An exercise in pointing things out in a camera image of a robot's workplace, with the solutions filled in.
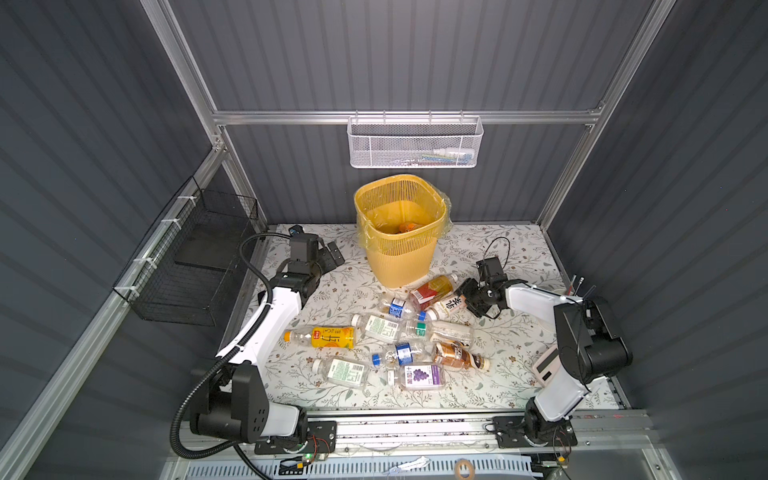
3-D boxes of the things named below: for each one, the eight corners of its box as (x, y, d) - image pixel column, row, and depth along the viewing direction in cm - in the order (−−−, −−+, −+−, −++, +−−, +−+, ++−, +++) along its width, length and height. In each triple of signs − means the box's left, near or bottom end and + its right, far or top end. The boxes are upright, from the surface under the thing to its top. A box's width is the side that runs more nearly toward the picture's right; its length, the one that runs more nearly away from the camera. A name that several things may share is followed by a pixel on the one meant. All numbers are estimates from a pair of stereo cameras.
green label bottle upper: (350, 334, 93) (348, 328, 90) (355, 318, 97) (354, 311, 93) (398, 345, 91) (398, 339, 87) (402, 328, 94) (402, 321, 91)
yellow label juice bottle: (286, 351, 90) (280, 343, 85) (290, 335, 93) (284, 326, 88) (355, 351, 90) (353, 343, 85) (356, 335, 93) (354, 326, 88)
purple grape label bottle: (387, 390, 83) (387, 385, 79) (387, 369, 86) (387, 364, 83) (444, 390, 83) (446, 385, 79) (441, 369, 86) (443, 364, 83)
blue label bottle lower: (372, 367, 87) (371, 360, 82) (373, 349, 90) (372, 342, 86) (427, 367, 87) (429, 360, 82) (426, 349, 90) (428, 342, 86)
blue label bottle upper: (381, 315, 96) (380, 308, 92) (384, 302, 99) (384, 295, 95) (418, 323, 94) (419, 316, 91) (420, 309, 97) (421, 302, 94)
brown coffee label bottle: (434, 370, 86) (436, 364, 82) (432, 346, 90) (434, 339, 86) (486, 370, 86) (491, 364, 82) (481, 346, 90) (485, 339, 86)
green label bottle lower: (311, 382, 84) (307, 377, 81) (318, 358, 89) (315, 352, 85) (367, 390, 83) (366, 386, 79) (371, 366, 87) (371, 360, 84)
